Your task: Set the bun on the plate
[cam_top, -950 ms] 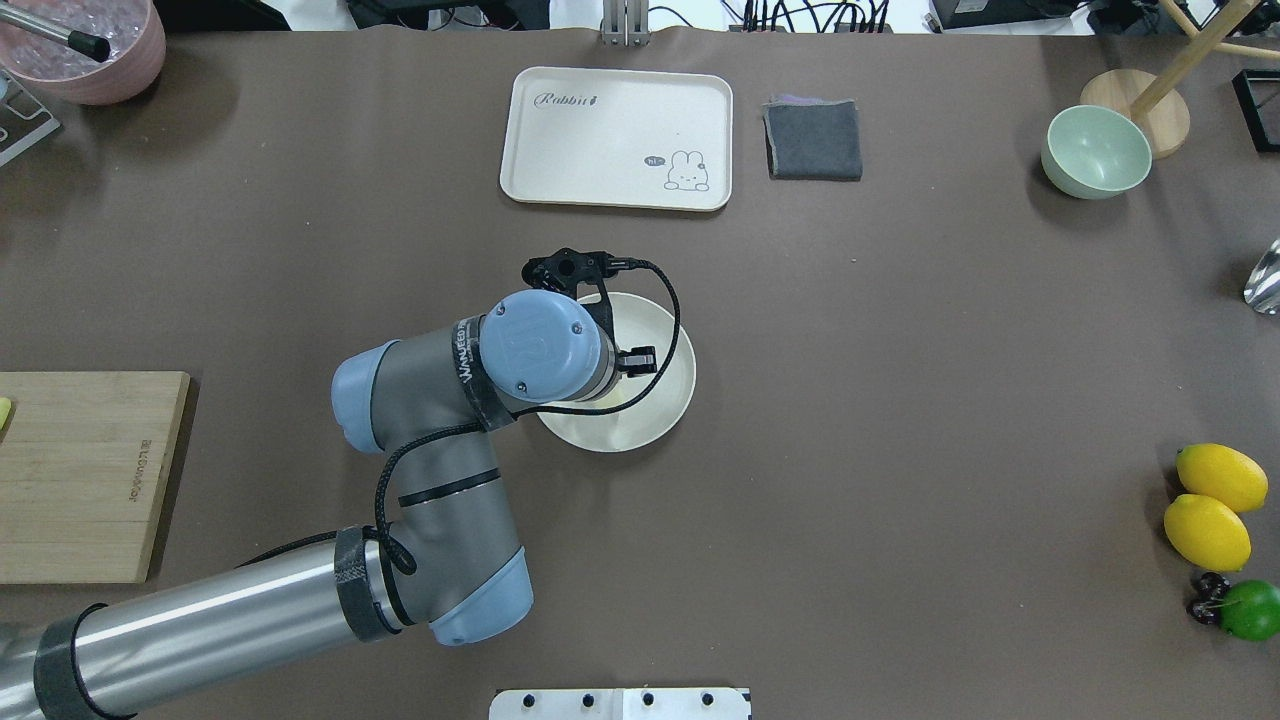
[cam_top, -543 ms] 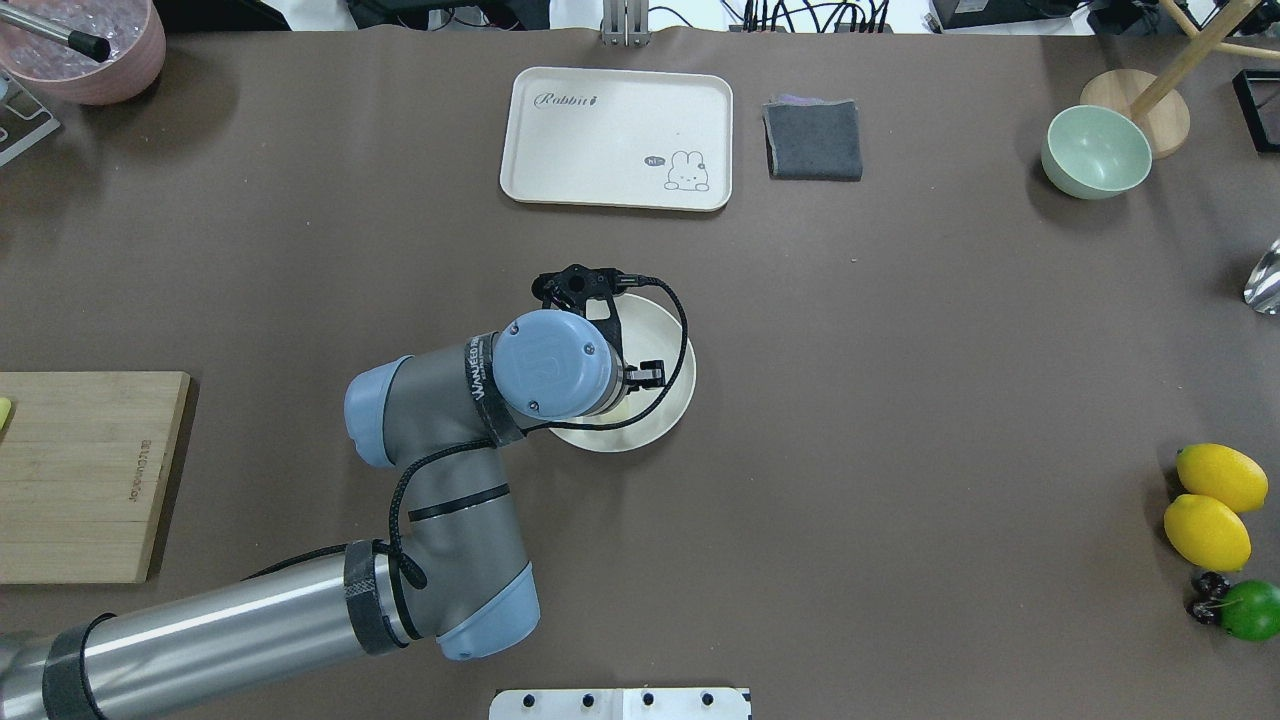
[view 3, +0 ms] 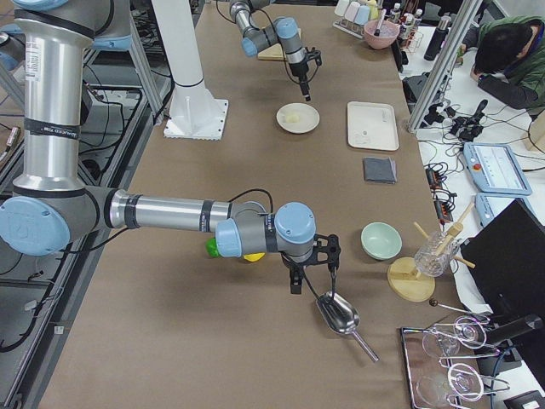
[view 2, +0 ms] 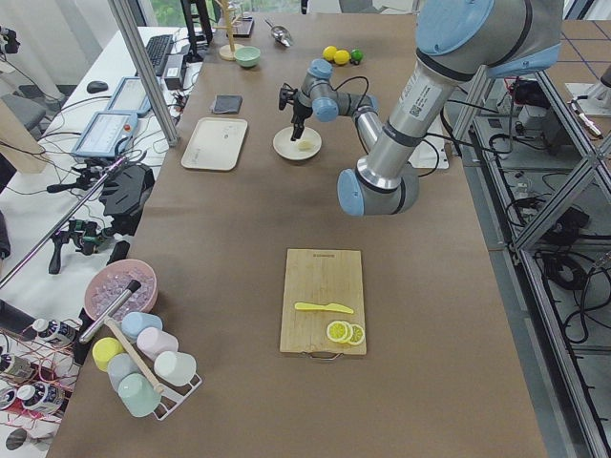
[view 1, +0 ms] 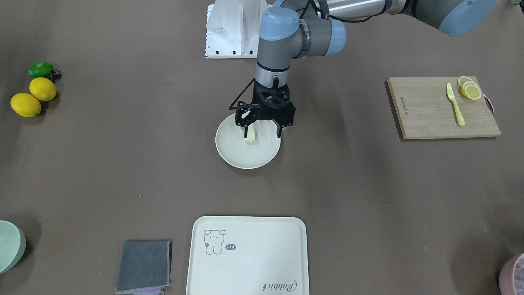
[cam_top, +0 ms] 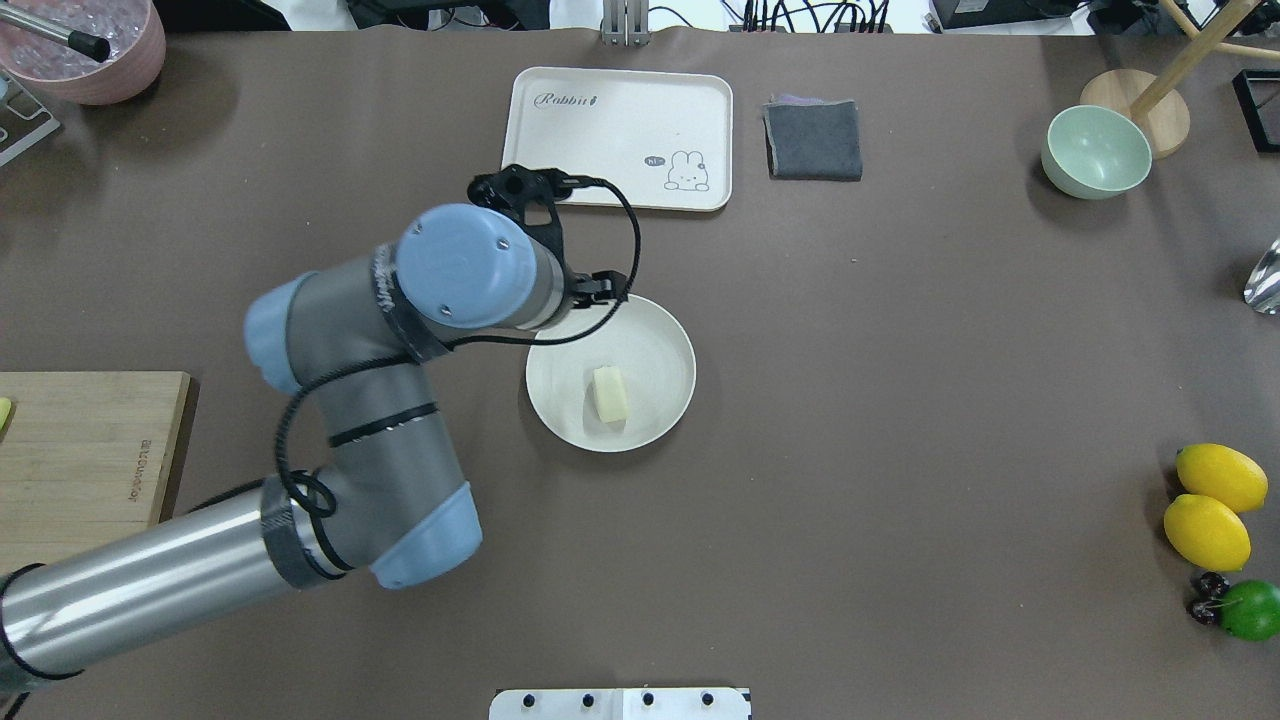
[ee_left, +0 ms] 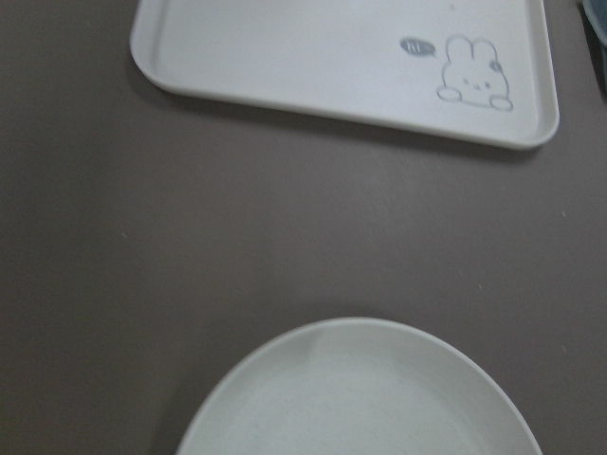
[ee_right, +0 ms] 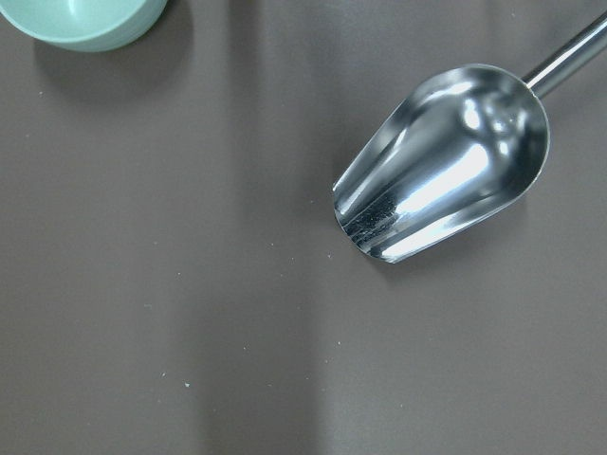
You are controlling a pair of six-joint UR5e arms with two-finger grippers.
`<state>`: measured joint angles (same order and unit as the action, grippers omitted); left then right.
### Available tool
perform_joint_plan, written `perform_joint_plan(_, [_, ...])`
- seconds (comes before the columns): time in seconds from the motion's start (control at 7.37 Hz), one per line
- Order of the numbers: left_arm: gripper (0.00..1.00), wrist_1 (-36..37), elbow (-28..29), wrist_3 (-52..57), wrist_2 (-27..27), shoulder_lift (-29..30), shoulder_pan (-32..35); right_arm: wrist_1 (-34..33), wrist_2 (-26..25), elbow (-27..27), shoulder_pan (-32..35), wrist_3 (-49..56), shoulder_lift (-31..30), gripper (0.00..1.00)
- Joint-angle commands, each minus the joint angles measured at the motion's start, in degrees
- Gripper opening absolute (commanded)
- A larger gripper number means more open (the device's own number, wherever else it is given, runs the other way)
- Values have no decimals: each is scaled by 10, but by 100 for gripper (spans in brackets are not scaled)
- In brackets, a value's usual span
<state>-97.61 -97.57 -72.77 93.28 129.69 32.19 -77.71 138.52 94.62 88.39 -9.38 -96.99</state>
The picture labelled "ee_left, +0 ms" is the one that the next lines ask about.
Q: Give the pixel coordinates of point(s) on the grey folded cloth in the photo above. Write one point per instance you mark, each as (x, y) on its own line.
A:
(593, 14)

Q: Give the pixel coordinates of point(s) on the cream round plate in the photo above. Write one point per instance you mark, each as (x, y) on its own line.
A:
(357, 386)

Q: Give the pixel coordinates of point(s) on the cream rabbit tray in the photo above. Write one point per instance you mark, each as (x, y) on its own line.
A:
(479, 71)

